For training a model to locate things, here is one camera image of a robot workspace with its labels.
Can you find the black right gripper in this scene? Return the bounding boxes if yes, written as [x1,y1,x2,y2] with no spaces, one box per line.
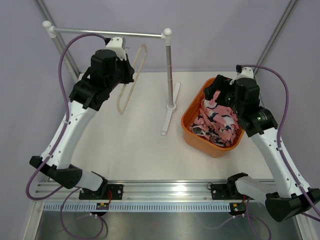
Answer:
[203,74,244,116]

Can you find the pink shark print shorts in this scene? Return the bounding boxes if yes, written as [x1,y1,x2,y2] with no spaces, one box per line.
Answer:
[189,91,240,147]

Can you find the wooden clothes hanger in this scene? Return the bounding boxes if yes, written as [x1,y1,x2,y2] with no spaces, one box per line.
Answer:
[116,43,149,116]

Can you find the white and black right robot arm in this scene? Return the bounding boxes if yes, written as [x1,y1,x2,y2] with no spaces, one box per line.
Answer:
[203,74,320,222]

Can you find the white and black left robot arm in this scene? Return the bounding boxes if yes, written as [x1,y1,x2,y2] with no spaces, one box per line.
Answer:
[29,47,135,200]

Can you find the orange plastic basket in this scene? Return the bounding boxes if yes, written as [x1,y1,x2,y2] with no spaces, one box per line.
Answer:
[181,77,245,158]

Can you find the metal clothes rack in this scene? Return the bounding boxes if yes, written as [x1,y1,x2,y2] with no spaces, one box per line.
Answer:
[42,20,180,136]

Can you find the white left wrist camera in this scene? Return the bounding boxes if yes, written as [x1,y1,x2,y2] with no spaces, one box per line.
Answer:
[104,36,128,61]

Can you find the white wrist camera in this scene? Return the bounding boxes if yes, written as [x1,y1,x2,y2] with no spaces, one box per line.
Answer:
[104,36,128,61]
[233,64,255,82]

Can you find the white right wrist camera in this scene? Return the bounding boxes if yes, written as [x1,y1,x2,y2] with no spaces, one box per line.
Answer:
[233,64,255,82]

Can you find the aluminium mounting rail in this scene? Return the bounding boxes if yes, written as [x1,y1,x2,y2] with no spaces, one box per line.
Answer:
[31,180,305,203]

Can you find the white slotted cable duct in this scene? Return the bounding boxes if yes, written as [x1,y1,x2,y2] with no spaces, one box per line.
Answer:
[42,201,232,213]

